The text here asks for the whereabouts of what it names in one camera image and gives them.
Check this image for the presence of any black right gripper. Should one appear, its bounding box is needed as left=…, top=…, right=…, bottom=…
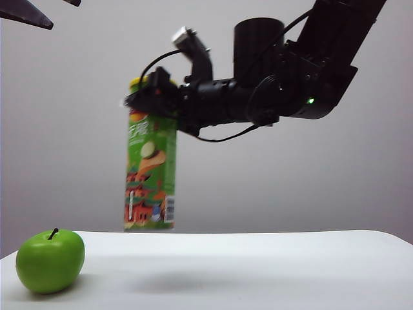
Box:
left=123, top=66, right=201, bottom=137

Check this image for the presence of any green chips can yellow lid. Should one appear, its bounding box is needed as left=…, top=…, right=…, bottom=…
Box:
left=123, top=76, right=179, bottom=232

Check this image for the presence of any green apple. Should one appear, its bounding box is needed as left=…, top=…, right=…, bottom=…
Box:
left=15, top=227, right=86, bottom=295

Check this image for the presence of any black camera cable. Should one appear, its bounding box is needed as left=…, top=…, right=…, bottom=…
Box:
left=139, top=48, right=183, bottom=88

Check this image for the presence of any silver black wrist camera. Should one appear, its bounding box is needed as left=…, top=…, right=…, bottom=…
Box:
left=170, top=25, right=214, bottom=85

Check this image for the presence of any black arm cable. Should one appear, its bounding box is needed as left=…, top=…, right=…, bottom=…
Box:
left=193, top=123, right=257, bottom=143

